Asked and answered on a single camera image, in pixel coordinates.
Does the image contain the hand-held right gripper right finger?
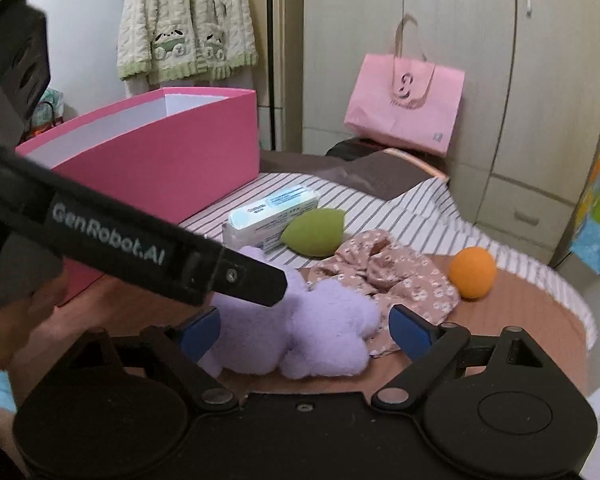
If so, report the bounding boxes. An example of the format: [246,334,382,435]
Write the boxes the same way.
[371,304,551,411]

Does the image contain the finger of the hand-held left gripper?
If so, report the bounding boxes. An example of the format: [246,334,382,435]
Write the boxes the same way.
[211,248,289,308]

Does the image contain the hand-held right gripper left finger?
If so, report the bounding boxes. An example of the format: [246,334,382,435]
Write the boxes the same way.
[62,306,241,412]

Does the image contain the purple plush doll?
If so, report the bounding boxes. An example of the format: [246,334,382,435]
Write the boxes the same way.
[200,245,384,380]

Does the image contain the pink cardboard box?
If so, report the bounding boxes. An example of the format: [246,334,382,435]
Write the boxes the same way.
[14,87,261,307]

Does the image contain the person's left hand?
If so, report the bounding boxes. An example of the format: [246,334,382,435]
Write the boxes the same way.
[0,258,70,379]

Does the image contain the pink floral cloth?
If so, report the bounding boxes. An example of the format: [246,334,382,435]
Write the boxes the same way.
[307,228,462,359]

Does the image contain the white blue medicine box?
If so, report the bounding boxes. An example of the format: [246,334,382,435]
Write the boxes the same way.
[222,184,321,254]

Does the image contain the green teardrop sponge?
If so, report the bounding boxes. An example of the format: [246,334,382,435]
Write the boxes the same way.
[279,208,347,260]

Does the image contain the orange ball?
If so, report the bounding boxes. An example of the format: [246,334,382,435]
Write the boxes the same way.
[448,246,498,301]

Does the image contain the printed snack packets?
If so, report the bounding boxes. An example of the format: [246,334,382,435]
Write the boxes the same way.
[22,87,66,142]

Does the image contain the striped bed sheet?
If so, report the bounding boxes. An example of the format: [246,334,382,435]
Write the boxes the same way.
[179,172,599,352]

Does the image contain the brown blanket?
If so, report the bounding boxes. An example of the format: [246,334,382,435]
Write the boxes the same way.
[259,149,449,202]

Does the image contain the black clothes rack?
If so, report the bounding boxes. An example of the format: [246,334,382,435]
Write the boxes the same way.
[266,0,277,152]

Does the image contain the colourful paper bag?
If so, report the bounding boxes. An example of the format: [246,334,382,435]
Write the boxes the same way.
[569,139,600,275]

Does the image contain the pink shopping bag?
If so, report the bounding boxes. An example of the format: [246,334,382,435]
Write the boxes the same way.
[343,13,466,157]

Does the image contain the grey wardrobe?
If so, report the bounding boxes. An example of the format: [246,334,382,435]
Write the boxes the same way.
[302,0,600,267]

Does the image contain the cream green fleece cardigan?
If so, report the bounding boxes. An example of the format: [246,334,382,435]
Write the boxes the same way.
[116,0,259,87]

